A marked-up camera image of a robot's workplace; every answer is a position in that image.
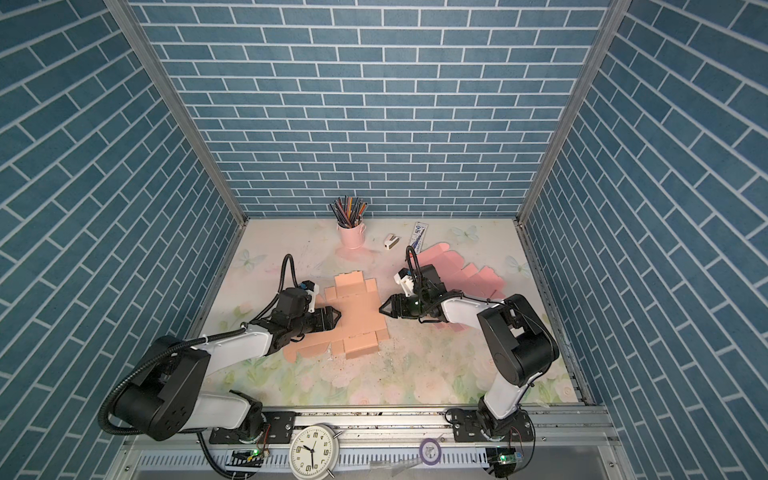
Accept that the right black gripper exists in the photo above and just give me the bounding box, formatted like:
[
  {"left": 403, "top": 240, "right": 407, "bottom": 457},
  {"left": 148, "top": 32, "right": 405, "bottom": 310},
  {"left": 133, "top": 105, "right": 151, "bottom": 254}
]
[{"left": 379, "top": 293, "right": 431, "bottom": 319}]

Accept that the orange paper box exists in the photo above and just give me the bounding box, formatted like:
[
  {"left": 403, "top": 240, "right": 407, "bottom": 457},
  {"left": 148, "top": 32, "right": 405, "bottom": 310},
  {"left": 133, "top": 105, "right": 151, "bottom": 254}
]
[{"left": 282, "top": 271, "right": 390, "bottom": 363}]

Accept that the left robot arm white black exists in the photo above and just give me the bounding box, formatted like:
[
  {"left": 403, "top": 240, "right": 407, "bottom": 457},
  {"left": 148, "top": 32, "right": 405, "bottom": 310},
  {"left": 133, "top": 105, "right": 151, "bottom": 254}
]
[{"left": 97, "top": 285, "right": 342, "bottom": 443}]

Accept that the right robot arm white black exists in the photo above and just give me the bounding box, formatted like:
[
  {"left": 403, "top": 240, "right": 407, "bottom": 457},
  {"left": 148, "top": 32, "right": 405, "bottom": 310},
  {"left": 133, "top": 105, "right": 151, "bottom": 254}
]
[{"left": 379, "top": 265, "right": 559, "bottom": 424}]

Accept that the pink flat paper box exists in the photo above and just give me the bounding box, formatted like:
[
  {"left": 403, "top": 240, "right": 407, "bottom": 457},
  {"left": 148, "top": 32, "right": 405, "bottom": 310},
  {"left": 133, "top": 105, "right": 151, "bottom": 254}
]
[{"left": 418, "top": 243, "right": 505, "bottom": 301}]

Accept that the toothpaste tube packet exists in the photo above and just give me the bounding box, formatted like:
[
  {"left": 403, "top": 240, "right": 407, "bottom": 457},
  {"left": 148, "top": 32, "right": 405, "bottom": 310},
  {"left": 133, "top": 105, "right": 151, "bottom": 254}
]
[{"left": 408, "top": 222, "right": 429, "bottom": 253}]

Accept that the pink pencil cup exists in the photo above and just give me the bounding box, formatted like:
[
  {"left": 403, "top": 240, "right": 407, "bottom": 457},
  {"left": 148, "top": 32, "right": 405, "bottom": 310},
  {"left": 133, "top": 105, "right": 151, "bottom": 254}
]
[{"left": 337, "top": 223, "right": 366, "bottom": 250}]

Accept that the coloured pencils bunch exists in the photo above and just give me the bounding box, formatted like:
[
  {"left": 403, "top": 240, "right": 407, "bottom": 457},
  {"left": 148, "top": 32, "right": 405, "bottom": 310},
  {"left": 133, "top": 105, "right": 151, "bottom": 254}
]
[{"left": 329, "top": 196, "right": 367, "bottom": 229}]

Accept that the white alarm clock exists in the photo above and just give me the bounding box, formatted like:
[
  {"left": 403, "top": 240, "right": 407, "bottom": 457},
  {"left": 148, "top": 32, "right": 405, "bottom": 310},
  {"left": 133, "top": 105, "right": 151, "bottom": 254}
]
[{"left": 289, "top": 424, "right": 341, "bottom": 480}]

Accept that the purple tape roll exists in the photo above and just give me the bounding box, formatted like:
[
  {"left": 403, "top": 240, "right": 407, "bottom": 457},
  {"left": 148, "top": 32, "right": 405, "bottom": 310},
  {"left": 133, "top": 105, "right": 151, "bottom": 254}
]
[{"left": 419, "top": 438, "right": 442, "bottom": 467}]

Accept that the left circuit board green led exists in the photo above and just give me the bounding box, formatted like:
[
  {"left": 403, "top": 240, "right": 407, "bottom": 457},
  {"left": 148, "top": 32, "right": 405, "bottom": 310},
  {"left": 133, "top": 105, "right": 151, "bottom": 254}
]
[{"left": 226, "top": 449, "right": 265, "bottom": 469}]

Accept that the circuit board green led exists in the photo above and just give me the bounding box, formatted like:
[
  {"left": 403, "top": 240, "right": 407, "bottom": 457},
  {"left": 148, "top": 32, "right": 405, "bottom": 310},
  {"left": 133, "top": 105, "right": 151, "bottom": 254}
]
[
  {"left": 485, "top": 447, "right": 518, "bottom": 479},
  {"left": 226, "top": 449, "right": 265, "bottom": 469}
]

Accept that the right circuit board green led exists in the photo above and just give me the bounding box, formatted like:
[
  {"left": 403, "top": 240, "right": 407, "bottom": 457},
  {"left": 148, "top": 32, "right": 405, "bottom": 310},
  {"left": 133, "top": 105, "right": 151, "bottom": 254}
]
[{"left": 485, "top": 447, "right": 518, "bottom": 479}]

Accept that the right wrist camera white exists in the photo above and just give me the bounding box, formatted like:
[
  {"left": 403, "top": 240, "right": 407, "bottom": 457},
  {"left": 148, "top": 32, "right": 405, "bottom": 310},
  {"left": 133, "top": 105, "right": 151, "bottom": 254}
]
[{"left": 394, "top": 268, "right": 415, "bottom": 297}]

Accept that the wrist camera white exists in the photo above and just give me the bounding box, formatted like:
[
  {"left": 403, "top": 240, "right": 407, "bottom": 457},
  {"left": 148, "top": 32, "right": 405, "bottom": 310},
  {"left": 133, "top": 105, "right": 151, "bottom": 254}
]
[
  {"left": 394, "top": 268, "right": 415, "bottom": 297},
  {"left": 300, "top": 280, "right": 319, "bottom": 313}
]

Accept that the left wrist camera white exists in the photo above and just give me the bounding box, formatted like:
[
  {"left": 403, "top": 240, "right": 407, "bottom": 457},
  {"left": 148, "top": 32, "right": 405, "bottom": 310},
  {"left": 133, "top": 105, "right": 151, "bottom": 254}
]
[{"left": 300, "top": 280, "right": 319, "bottom": 313}]

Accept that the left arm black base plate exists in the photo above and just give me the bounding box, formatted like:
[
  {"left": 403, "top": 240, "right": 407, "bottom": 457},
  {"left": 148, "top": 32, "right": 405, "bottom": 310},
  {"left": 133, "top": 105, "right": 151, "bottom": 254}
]
[{"left": 209, "top": 411, "right": 296, "bottom": 445}]

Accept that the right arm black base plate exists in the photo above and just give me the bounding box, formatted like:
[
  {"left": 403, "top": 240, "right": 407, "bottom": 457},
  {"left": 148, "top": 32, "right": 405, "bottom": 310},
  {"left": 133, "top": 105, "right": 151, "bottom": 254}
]
[{"left": 443, "top": 408, "right": 535, "bottom": 443}]

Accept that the aluminium front rail frame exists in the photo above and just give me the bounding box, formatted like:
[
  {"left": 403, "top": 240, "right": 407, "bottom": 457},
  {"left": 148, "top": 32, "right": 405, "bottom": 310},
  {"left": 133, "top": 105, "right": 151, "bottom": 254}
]
[{"left": 104, "top": 404, "right": 637, "bottom": 480}]

